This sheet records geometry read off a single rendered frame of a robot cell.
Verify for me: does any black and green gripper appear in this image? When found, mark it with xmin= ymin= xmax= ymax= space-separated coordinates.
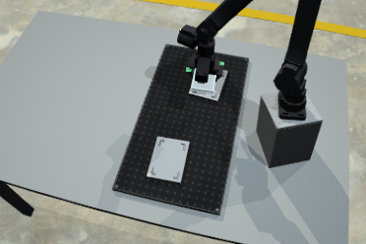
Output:
xmin=186 ymin=53 xmax=224 ymax=82

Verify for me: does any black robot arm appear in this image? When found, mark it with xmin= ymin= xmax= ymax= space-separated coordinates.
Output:
xmin=177 ymin=0 xmax=322 ymax=121

